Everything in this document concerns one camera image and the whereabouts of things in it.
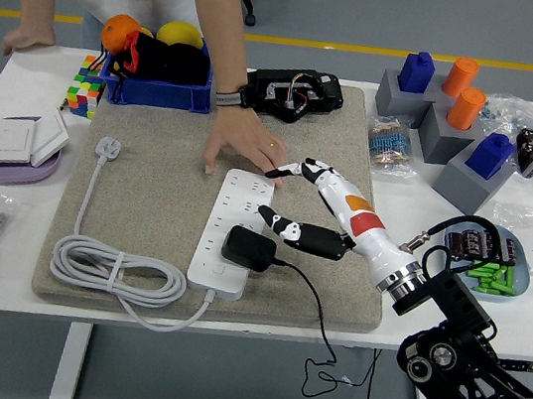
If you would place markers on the person's left hand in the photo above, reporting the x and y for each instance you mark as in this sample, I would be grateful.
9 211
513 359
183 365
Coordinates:
246 136

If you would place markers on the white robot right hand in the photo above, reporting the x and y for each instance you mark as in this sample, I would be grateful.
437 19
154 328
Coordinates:
380 246

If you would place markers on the person's right hand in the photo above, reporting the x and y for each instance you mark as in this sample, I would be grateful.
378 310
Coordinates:
30 38

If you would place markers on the white power strip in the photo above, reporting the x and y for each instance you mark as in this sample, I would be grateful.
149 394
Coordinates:
241 201

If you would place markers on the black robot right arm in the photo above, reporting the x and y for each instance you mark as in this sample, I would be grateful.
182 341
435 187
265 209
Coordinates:
442 298

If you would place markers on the person's left forearm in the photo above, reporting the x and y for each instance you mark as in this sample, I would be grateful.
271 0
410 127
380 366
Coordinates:
222 27

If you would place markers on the grey black wristband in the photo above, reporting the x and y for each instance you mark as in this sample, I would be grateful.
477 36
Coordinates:
229 97

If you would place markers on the small metal connector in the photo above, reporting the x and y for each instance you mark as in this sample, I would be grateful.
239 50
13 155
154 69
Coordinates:
64 104

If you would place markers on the colourful puzzle cube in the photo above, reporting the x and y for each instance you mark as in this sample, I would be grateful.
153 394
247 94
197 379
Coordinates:
83 97

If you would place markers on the black open electronic device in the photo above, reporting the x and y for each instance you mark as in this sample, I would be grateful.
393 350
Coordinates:
322 92

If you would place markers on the orange fruit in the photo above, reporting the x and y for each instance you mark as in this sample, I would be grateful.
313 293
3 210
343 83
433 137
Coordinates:
118 32

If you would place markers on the black cloth pouch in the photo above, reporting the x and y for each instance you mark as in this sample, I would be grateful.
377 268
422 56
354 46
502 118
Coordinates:
188 67

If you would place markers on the blue plastic bin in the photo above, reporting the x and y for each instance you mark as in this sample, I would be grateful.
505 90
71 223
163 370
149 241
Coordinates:
162 93

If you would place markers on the grey socket block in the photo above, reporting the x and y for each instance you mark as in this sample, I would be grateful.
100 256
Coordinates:
459 188
391 103
438 140

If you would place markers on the grey-brown mat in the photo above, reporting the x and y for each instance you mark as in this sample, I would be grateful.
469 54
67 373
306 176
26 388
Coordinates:
158 183

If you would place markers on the bag of tan-taped resistors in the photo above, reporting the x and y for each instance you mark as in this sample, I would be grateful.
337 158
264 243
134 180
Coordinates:
390 145

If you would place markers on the green cylinder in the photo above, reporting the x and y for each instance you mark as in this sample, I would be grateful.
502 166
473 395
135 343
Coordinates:
500 275
488 291
504 289
485 265
482 274
511 277

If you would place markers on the black pouch with red trim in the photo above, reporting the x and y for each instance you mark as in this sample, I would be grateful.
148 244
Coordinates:
142 60

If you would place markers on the small yellow fruit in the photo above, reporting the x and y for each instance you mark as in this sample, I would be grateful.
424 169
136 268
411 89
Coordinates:
147 32

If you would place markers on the yellow lemon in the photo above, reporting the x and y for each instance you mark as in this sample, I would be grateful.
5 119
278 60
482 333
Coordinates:
181 33

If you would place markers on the purple oval tray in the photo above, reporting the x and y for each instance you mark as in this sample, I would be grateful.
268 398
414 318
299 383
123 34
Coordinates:
14 174

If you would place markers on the blue square peg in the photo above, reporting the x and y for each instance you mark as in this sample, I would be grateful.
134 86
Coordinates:
416 74
488 157

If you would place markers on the light blue plate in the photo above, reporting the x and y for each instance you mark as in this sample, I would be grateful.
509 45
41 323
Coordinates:
524 280

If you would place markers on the orange cylinder peg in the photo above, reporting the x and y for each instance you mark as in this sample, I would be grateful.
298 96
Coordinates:
465 109
460 78

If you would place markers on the bag of blue resistors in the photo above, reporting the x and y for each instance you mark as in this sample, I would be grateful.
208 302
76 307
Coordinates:
510 113

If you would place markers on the white wall switch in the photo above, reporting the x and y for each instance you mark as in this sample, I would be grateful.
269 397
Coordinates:
52 137
4 140

